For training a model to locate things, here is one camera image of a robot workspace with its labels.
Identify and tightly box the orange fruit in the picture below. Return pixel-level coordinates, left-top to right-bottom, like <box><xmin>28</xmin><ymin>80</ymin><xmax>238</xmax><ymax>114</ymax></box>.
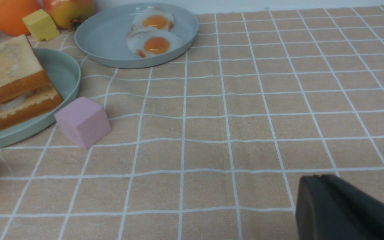
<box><xmin>0</xmin><ymin>0</ymin><xmax>42</xmax><ymax>37</ymax></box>

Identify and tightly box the pink cube block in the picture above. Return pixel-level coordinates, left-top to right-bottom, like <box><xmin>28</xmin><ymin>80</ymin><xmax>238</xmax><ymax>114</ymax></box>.
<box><xmin>54</xmin><ymin>97</ymin><xmax>111</xmax><ymax>149</ymax></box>

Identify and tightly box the fried egg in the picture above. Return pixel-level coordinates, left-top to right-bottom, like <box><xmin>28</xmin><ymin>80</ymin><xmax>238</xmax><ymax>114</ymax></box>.
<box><xmin>131</xmin><ymin>7</ymin><xmax>175</xmax><ymax>31</ymax></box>
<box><xmin>126</xmin><ymin>26</ymin><xmax>184</xmax><ymax>58</ymax></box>
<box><xmin>0</xmin><ymin>91</ymin><xmax>33</xmax><ymax>112</ymax></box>

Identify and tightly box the beige checkered tablecloth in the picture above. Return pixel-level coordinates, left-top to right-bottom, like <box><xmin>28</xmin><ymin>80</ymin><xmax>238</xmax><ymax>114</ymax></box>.
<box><xmin>0</xmin><ymin>6</ymin><xmax>384</xmax><ymax>240</ymax></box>

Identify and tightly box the grey blue right plate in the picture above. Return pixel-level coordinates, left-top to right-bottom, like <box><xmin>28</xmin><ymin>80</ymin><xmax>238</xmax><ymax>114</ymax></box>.
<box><xmin>75</xmin><ymin>2</ymin><xmax>199</xmax><ymax>69</ymax></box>

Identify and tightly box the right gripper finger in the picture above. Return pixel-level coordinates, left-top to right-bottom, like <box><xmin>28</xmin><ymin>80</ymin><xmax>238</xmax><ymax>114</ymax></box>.
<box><xmin>295</xmin><ymin>174</ymin><xmax>384</xmax><ymax>240</ymax></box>

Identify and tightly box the toast slice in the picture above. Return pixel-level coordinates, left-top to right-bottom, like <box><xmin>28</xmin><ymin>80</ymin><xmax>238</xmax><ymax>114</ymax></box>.
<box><xmin>0</xmin><ymin>84</ymin><xmax>64</xmax><ymax>132</ymax></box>
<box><xmin>0</xmin><ymin>35</ymin><xmax>50</xmax><ymax>103</ymax></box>

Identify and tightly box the yellow cube block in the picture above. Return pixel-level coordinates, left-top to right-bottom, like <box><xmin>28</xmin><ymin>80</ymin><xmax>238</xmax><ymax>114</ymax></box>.
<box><xmin>22</xmin><ymin>9</ymin><xmax>60</xmax><ymax>41</ymax></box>

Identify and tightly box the red yellow apple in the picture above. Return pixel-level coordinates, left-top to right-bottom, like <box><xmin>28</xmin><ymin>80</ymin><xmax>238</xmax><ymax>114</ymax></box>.
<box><xmin>42</xmin><ymin>0</ymin><xmax>96</xmax><ymax>32</ymax></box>

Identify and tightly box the teal centre plate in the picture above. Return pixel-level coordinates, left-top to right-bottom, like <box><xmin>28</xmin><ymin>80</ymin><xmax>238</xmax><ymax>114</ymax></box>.
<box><xmin>0</xmin><ymin>48</ymin><xmax>81</xmax><ymax>148</ymax></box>

